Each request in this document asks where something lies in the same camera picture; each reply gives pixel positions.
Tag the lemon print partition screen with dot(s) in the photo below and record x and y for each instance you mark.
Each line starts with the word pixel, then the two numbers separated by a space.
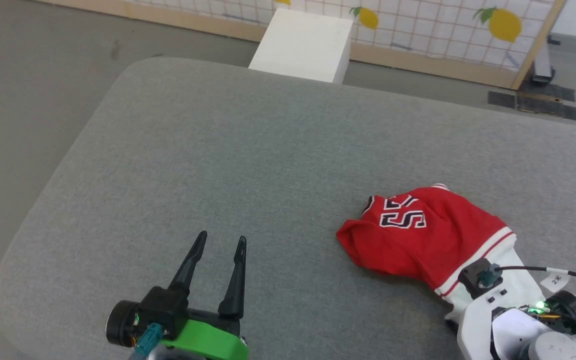
pixel 418 30

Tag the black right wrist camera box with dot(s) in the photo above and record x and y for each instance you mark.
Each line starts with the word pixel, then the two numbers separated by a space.
pixel 473 277

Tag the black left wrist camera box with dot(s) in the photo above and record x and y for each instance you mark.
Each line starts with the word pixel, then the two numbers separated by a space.
pixel 163 307

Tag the red jersey with white sleeves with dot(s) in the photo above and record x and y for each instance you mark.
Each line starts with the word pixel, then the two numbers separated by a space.
pixel 433 240

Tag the white box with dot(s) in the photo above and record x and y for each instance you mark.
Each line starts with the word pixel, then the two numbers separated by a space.
pixel 303 45

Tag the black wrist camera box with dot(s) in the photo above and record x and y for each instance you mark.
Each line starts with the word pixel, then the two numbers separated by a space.
pixel 473 277
pixel 163 307

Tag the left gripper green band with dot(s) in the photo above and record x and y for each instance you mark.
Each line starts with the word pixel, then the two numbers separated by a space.
pixel 208 341

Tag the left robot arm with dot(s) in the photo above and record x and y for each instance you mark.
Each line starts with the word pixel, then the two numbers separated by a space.
pixel 168 356

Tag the grey metal screen foot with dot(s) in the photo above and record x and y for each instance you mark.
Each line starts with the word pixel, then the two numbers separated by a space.
pixel 543 62

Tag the black floor tape strip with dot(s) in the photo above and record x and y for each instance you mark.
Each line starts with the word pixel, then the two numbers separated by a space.
pixel 550 91
pixel 558 109

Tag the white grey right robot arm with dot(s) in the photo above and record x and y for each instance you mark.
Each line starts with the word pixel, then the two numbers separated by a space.
pixel 558 350

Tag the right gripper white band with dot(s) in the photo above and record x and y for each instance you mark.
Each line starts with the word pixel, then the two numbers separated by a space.
pixel 475 325

